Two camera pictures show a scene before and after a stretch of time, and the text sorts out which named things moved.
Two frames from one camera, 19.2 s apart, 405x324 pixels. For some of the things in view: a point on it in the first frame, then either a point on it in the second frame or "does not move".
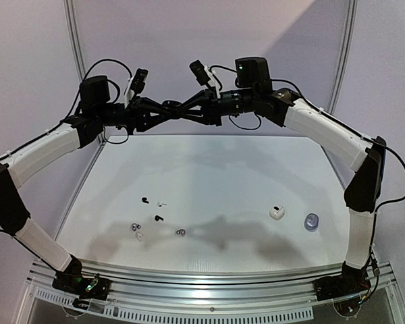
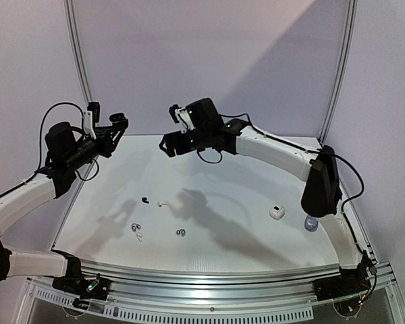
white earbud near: x=139 y=236 does not move
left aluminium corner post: x=75 y=38 does not move
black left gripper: x=137 y=114 -> x=104 y=138
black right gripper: x=214 y=111 -> x=177 y=143
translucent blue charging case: x=311 y=222 does not move
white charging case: x=277 y=212 does not move
